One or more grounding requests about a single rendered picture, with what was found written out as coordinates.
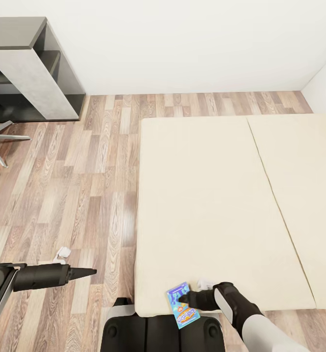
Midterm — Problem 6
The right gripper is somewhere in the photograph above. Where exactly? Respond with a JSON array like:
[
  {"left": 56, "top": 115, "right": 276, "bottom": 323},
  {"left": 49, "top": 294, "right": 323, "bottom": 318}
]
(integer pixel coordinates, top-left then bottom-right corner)
[{"left": 178, "top": 290, "right": 214, "bottom": 311}]

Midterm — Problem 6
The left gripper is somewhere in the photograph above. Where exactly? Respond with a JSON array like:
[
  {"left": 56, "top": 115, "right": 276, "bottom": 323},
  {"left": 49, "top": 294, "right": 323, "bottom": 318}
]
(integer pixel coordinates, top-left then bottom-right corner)
[{"left": 32, "top": 263, "right": 97, "bottom": 290}]

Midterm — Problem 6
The board game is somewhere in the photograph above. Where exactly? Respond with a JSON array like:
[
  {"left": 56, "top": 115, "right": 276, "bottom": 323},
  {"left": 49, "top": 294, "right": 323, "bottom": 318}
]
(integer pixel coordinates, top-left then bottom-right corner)
[{"left": 167, "top": 282, "right": 200, "bottom": 329}]

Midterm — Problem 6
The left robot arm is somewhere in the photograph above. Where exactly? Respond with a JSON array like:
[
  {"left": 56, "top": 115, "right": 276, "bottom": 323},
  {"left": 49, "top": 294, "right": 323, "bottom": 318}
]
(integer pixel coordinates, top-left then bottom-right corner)
[{"left": 0, "top": 246, "right": 97, "bottom": 314}]

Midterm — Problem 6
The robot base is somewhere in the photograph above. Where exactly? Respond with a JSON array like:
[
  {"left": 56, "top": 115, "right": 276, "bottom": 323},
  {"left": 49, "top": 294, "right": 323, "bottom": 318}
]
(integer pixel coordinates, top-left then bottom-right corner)
[{"left": 100, "top": 297, "right": 225, "bottom": 352}]

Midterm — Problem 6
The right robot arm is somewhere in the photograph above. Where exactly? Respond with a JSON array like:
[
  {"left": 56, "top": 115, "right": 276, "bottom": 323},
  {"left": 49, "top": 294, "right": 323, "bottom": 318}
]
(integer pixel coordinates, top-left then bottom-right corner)
[{"left": 178, "top": 278, "right": 310, "bottom": 352}]

